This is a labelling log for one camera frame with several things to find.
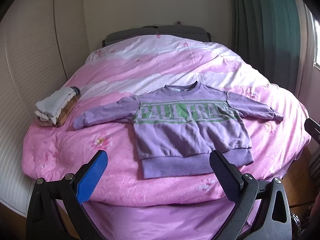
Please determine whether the dark grey headboard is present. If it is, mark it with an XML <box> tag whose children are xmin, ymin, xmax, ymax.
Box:
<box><xmin>102</xmin><ymin>25</ymin><xmax>212</xmax><ymax>48</ymax></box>

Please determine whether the purple Paul Frank sweatshirt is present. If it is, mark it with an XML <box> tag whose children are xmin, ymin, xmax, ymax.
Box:
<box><xmin>73</xmin><ymin>82</ymin><xmax>283</xmax><ymax>179</ymax></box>

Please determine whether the pink white floral duvet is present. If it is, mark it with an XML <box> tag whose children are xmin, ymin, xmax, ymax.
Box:
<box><xmin>22</xmin><ymin>35</ymin><xmax>310</xmax><ymax>239</ymax></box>

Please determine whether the folded white clothes stack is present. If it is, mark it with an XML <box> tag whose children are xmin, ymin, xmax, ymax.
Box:
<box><xmin>35</xmin><ymin>86</ymin><xmax>81</xmax><ymax>125</ymax></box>

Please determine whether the green curtain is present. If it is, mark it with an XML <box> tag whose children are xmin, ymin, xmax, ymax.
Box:
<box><xmin>231</xmin><ymin>0</ymin><xmax>300</xmax><ymax>92</ymax></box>

